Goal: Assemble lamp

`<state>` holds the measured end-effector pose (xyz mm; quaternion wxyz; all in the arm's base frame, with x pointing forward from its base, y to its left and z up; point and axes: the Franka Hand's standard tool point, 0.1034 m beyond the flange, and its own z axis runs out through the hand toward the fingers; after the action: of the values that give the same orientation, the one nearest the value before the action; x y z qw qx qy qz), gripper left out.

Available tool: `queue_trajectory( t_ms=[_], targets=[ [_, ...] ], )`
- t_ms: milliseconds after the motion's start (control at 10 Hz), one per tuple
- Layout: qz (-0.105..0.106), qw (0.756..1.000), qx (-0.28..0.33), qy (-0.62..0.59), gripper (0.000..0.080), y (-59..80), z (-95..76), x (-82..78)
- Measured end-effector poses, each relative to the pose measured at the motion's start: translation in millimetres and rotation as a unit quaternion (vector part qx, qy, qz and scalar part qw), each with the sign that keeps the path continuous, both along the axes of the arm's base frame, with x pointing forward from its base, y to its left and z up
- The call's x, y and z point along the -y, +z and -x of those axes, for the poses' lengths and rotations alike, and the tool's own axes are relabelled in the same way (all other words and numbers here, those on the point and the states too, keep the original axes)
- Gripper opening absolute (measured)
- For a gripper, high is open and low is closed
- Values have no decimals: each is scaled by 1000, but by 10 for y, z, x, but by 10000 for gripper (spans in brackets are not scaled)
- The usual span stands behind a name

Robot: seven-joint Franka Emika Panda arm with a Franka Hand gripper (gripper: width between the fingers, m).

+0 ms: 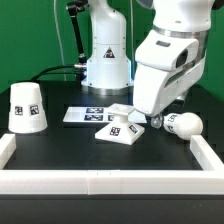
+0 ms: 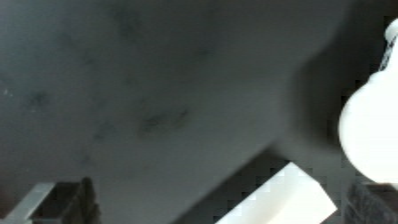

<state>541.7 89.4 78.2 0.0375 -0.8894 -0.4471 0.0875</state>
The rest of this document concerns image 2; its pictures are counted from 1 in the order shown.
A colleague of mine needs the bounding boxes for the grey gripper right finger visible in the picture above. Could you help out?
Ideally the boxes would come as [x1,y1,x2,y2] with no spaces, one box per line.
[344,183,398,224]

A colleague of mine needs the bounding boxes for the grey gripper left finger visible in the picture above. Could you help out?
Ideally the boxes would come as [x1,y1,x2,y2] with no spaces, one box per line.
[0,181,97,224]

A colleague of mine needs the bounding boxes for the white lamp bulb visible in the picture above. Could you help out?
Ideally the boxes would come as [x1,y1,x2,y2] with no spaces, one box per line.
[337,17,398,185]

